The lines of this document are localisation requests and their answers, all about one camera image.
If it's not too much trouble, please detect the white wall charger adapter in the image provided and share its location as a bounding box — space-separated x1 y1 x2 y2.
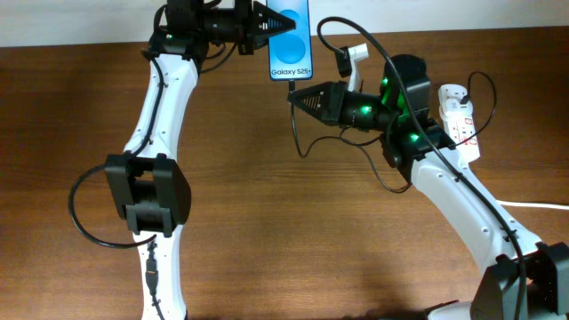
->
438 84 473 120

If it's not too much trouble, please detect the white power strip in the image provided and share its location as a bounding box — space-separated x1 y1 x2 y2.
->
439 107 480 163

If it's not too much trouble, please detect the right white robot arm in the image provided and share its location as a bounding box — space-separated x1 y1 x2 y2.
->
288 54 568 319

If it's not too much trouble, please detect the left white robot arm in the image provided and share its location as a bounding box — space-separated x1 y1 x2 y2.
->
105 0 296 319

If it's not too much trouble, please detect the blue Galaxy smartphone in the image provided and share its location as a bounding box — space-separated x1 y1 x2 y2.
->
267 0 313 81

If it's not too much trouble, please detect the black USB charging cable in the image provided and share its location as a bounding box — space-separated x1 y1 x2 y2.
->
286 71 498 195

